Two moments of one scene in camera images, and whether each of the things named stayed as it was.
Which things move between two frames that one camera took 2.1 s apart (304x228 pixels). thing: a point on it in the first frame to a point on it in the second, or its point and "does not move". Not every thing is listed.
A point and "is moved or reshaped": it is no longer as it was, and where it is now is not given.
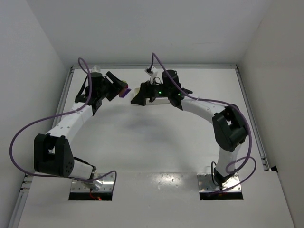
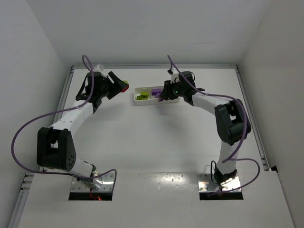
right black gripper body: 146,90 to 166,90
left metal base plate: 78,185 does not move
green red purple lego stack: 125,91 is moved or reshaped
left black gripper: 114,84 does not move
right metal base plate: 204,183 does not move
